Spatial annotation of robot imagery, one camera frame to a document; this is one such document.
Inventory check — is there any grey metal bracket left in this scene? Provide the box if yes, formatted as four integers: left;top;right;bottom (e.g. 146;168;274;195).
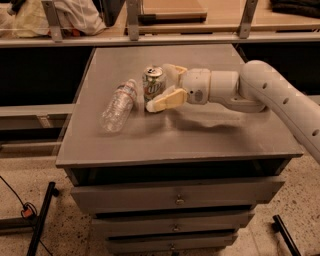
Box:
41;0;63;43

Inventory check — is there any top grey drawer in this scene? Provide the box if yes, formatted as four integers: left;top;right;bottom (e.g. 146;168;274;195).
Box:
71;177;284;213

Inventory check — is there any dark object top right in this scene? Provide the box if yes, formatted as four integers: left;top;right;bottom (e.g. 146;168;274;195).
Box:
270;0;320;18

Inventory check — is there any middle grey drawer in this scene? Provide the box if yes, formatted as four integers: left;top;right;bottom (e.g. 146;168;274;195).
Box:
92;210;254;237

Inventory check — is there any black stand leg left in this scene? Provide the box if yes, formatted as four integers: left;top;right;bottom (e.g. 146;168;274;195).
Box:
27;182;59;256

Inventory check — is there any grey drawer cabinet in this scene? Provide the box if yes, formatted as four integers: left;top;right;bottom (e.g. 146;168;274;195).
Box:
56;45;302;254

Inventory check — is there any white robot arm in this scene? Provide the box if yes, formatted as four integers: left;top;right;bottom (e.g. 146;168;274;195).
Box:
146;60;320;162

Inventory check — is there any grey metal bracket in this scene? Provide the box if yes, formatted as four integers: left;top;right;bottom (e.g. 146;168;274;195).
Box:
126;0;140;41
41;0;63;43
237;0;258;39

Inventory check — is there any black stand leg right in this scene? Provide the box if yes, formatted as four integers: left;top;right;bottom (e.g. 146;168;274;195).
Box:
271;215;302;256

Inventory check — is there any grey metal bracket right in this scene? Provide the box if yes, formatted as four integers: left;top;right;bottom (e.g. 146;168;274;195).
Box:
237;0;258;39

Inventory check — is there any black stand leg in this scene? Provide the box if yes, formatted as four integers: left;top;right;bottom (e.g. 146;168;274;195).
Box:
27;182;59;256
271;215;302;256

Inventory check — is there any clear plastic water bottle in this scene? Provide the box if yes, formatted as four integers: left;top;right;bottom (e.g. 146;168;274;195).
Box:
100;79;137;133

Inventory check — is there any wooden board on shelf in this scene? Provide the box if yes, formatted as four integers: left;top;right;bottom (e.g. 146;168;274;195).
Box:
138;0;208;24

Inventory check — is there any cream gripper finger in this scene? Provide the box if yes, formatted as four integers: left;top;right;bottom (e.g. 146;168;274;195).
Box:
146;86;187;113
162;64;187;86

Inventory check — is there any grey drawer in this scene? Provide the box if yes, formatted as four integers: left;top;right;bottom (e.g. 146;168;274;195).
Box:
106;232;238;254
71;177;284;213
92;210;254;237

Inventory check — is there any green 7up soda can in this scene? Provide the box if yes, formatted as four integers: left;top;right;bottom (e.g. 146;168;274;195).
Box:
142;66;166;103

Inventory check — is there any black cable with orange plug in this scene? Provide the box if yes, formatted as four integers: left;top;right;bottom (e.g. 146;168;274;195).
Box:
0;175;54;256

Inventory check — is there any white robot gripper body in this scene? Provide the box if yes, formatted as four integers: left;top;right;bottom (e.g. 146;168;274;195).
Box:
180;68;211;105

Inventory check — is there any grey metal bracket middle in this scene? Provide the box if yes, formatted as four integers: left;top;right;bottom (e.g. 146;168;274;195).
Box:
126;0;140;41

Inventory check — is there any white cloth bag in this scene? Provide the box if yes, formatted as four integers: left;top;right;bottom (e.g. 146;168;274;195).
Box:
0;0;106;38

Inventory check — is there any bottom grey drawer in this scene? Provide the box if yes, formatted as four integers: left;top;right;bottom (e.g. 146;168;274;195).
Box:
106;232;238;254

